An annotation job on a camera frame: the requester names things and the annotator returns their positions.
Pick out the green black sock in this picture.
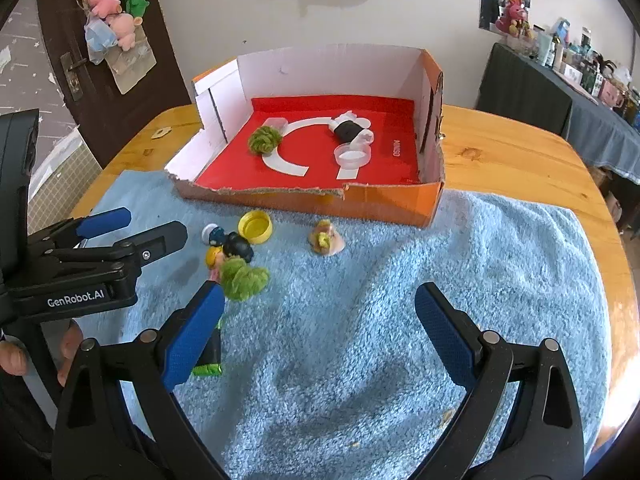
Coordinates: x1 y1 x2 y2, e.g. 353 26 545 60
192 322 222 377

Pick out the grey cloth side table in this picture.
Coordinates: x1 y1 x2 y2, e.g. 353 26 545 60
475 44 640 183

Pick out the light blue plush toy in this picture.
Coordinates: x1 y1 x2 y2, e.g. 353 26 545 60
85 18 117 65

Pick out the pink plush toy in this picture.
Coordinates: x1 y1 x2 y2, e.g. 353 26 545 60
105 12 143 51
87 0 122 20

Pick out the small clear plastic box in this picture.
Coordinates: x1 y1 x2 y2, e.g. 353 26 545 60
262 117 288 133

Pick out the yellow bottle cap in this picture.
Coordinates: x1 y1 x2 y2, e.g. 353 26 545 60
238 209 273 245

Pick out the dark brown door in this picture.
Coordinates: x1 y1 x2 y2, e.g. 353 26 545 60
37 0 190 166

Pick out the green fuzzy scrunchie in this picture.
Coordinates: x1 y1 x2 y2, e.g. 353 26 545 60
220 257 270 301
247 126 283 155

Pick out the beige yellow crochet scrunchie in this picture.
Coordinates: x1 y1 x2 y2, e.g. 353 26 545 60
308 219 346 257

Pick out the blonde girl figurine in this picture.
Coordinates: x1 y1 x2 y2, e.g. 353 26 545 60
205 246 227 283

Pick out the green plush toy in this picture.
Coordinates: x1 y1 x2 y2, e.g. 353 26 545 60
125 0 150 18

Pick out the red dragon plush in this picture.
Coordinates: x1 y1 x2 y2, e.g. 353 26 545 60
495 0 530 38

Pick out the red paper box liner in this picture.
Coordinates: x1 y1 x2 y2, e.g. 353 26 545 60
195 96 420 191

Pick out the orange cardboard box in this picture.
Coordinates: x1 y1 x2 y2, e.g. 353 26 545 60
166 44 445 228

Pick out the white black sock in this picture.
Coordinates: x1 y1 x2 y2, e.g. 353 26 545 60
329 110 374 145

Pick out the person's left hand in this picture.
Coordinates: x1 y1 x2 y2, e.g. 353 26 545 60
1 320 84 387

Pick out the small wooden tag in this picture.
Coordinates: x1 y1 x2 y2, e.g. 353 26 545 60
151 127 171 140

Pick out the clear round plastic lid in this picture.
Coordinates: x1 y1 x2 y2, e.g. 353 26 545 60
334 143 371 170

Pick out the black haired boy figurine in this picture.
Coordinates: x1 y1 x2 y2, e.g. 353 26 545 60
201 223 254 263

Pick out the light blue towel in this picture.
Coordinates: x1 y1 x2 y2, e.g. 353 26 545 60
74 169 614 480

